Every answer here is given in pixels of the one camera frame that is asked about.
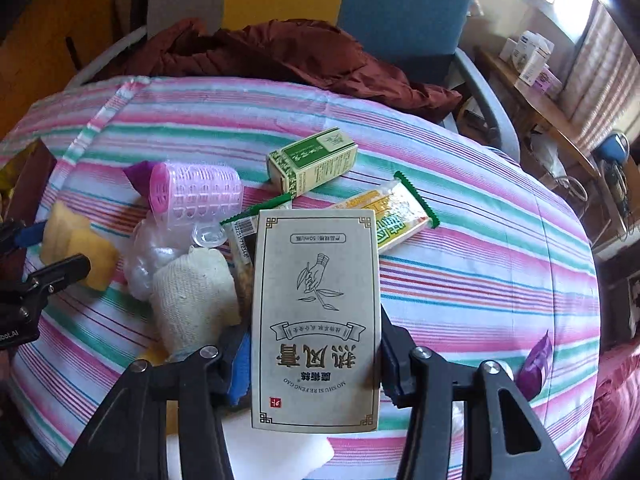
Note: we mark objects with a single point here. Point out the yellow sponge block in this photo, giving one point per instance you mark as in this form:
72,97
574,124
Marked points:
62,227
95,257

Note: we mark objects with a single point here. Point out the maroon cloth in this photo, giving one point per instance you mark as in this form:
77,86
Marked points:
300,60

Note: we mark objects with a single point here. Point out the small boxes on table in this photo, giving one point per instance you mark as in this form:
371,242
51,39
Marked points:
240,257

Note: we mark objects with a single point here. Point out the patterned beige curtain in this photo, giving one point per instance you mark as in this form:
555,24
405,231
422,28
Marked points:
605,70

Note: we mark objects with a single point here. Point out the cream illustrated carton box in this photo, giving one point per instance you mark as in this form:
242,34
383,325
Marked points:
315,310

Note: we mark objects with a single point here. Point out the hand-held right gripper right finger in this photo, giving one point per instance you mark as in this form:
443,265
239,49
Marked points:
392,365

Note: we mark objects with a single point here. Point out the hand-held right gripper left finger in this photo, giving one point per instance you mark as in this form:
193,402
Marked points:
239,375

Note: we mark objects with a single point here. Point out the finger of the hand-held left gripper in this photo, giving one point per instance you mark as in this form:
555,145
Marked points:
55,270
27,236

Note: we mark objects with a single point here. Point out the green yellow snack packet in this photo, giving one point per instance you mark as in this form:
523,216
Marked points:
395,215

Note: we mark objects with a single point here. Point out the small blue object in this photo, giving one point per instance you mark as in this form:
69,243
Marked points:
612,147

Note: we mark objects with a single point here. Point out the wooden wardrobe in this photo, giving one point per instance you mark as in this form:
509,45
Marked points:
45,35

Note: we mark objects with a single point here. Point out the pink hair roller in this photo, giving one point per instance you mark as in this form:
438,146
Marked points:
200,190

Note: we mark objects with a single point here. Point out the pink carton box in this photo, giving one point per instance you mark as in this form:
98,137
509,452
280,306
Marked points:
547,82

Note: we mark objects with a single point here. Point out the small clear plastic cup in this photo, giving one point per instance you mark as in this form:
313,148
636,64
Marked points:
207,235

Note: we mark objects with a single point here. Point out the small white carton box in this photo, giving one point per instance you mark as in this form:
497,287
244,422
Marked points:
514,49

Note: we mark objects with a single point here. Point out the large white carton box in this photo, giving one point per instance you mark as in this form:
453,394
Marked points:
536,57

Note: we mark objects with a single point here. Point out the white towel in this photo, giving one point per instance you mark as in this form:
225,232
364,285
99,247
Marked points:
195,300

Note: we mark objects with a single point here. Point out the red quilted blanket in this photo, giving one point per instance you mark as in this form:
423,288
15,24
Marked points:
615,410

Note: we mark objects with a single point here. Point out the purple foil packet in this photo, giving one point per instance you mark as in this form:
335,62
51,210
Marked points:
532,367

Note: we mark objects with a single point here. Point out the wooden side table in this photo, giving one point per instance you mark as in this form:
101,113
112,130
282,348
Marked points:
545,110

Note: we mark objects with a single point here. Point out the clear plastic bag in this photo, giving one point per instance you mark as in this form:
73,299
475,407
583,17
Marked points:
145,255

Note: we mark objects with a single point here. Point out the purple wrapper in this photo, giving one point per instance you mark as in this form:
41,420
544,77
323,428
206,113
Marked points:
137,175

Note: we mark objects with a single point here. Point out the green and cream carton box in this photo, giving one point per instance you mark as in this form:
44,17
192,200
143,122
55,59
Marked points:
310,162

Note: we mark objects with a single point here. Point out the white plastic bag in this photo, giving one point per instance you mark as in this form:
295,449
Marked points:
547,157

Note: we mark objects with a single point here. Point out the grey yellow blue armchair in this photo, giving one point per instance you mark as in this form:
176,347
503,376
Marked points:
400,5

